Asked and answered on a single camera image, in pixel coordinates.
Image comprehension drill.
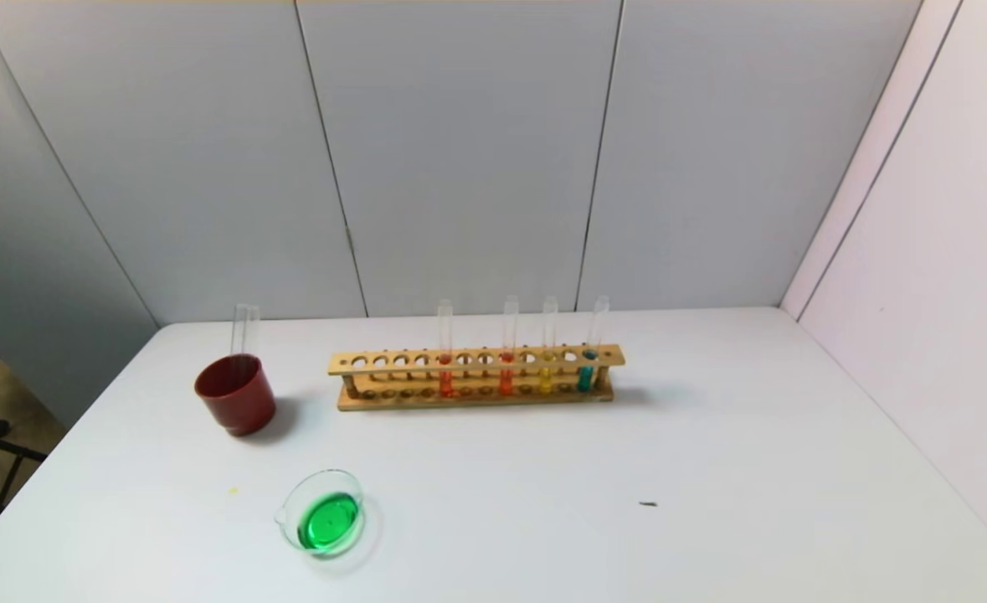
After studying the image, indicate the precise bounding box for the teal pigment glass test tube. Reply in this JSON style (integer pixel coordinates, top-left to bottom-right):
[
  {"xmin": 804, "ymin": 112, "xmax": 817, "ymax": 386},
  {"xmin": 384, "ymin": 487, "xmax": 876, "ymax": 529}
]
[{"xmin": 576, "ymin": 294, "xmax": 611, "ymax": 394}]

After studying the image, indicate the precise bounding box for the wooden test tube rack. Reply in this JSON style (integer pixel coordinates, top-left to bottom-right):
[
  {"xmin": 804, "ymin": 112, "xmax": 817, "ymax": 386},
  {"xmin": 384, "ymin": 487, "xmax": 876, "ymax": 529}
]
[{"xmin": 327, "ymin": 343, "xmax": 627, "ymax": 412}]

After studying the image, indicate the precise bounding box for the orange pigment glass test tube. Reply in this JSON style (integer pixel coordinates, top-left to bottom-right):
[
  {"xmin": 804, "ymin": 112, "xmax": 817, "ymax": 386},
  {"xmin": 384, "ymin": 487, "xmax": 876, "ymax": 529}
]
[
  {"xmin": 498, "ymin": 294, "xmax": 520, "ymax": 397},
  {"xmin": 435, "ymin": 298, "xmax": 455, "ymax": 399}
]

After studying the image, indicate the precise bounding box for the small glass beaker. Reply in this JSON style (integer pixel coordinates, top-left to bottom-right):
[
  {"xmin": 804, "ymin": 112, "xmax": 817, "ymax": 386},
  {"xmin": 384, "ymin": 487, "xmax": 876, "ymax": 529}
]
[{"xmin": 274, "ymin": 469, "xmax": 368, "ymax": 557}]

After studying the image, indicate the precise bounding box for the dark red plastic cup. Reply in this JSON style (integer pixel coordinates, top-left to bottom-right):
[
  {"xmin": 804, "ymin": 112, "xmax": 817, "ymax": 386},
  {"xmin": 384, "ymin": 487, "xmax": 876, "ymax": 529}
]
[{"xmin": 193, "ymin": 353, "xmax": 278, "ymax": 438}]

